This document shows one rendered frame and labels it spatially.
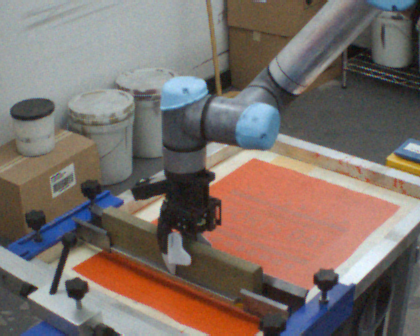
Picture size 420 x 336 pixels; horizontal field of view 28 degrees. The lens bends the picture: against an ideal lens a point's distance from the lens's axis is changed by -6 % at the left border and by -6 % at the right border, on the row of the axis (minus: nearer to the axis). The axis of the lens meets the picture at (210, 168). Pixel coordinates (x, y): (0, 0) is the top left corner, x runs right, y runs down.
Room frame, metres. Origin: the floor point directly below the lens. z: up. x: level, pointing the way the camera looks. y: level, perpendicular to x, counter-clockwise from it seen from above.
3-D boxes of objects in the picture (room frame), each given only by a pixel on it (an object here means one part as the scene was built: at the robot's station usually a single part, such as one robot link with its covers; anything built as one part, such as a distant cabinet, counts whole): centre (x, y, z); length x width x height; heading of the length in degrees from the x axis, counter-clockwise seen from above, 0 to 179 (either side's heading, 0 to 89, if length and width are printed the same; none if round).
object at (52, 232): (1.49, 0.29, 0.97); 0.30 x 0.05 x 0.07; 141
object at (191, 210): (1.33, 0.04, 1.15); 0.09 x 0.08 x 0.12; 51
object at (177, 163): (1.34, 0.04, 1.23); 0.08 x 0.08 x 0.05
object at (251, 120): (1.31, -0.06, 1.30); 0.11 x 0.11 x 0.08; 65
